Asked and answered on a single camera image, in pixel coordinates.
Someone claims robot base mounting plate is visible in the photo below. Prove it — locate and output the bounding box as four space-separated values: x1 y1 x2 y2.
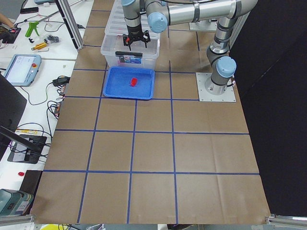
196 72 236 103

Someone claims black box latch handle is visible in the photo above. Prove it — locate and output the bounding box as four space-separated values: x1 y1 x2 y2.
115 51 143 58

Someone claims green handled tool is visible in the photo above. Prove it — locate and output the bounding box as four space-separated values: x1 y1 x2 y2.
25 21 40 38

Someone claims black power adapter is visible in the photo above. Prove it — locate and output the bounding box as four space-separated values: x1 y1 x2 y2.
52 76 70 87

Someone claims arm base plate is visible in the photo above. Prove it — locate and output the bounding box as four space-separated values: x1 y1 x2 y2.
189 20 218 32

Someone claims teach pendant tablet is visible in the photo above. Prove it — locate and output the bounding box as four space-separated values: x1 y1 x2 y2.
4 54 42 87

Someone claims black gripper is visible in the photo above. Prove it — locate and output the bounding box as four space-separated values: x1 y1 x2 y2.
122 25 150 51

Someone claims blue plastic tray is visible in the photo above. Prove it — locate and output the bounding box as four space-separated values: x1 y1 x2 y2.
103 66 155 100

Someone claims clear plastic storage box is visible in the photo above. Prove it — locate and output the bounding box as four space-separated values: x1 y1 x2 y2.
101 35 160 69

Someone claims red block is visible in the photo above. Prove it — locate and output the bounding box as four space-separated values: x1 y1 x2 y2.
130 77 138 87

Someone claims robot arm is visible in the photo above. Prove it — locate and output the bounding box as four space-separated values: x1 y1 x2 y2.
121 0 257 95

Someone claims clear plastic box lid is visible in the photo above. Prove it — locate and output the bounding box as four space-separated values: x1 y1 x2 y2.
105 0 160 39

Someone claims aluminium frame post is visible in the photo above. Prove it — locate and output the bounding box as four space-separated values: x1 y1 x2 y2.
55 0 83 50

